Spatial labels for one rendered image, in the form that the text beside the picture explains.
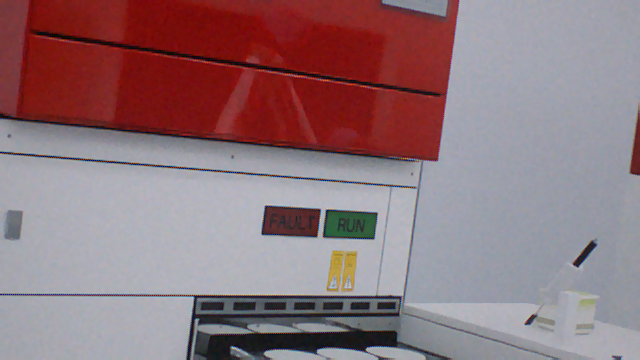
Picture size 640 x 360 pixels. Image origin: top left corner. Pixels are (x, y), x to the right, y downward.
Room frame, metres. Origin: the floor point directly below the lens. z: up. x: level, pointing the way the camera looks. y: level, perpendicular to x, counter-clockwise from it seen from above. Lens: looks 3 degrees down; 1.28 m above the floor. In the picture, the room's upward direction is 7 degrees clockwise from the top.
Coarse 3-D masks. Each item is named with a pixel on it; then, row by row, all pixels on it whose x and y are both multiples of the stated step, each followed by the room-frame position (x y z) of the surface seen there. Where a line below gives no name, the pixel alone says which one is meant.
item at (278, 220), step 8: (272, 208) 1.99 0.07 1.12; (280, 208) 2.00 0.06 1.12; (272, 216) 1.99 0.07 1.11; (280, 216) 2.01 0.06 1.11; (288, 216) 2.02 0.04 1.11; (296, 216) 2.03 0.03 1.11; (304, 216) 2.04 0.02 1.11; (312, 216) 2.05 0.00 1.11; (272, 224) 2.00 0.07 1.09; (280, 224) 2.01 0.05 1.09; (288, 224) 2.02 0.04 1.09; (296, 224) 2.03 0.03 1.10; (304, 224) 2.04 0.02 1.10; (312, 224) 2.05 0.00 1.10; (272, 232) 2.00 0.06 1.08; (280, 232) 2.01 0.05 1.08; (288, 232) 2.02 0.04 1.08; (296, 232) 2.03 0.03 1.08; (304, 232) 2.04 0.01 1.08; (312, 232) 2.05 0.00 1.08
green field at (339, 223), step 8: (328, 216) 2.07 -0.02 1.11; (336, 216) 2.08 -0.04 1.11; (344, 216) 2.10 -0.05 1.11; (352, 216) 2.11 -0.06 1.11; (360, 216) 2.12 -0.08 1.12; (368, 216) 2.13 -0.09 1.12; (328, 224) 2.07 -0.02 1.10; (336, 224) 2.08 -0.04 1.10; (344, 224) 2.10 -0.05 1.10; (352, 224) 2.11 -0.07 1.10; (360, 224) 2.12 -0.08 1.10; (368, 224) 2.13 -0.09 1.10; (328, 232) 2.07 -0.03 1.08; (336, 232) 2.09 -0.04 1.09; (344, 232) 2.10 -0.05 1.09; (352, 232) 2.11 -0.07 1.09; (360, 232) 2.12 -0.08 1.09; (368, 232) 2.13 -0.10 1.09
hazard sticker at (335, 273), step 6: (336, 252) 2.09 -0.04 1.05; (342, 252) 2.10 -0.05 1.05; (336, 258) 2.09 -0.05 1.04; (342, 258) 2.10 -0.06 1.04; (336, 264) 2.10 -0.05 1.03; (330, 270) 2.09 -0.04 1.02; (336, 270) 2.10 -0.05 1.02; (330, 276) 2.09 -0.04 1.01; (336, 276) 2.10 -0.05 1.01; (330, 282) 2.09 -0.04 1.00; (336, 282) 2.10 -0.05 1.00; (330, 288) 2.09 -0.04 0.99; (336, 288) 2.10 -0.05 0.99
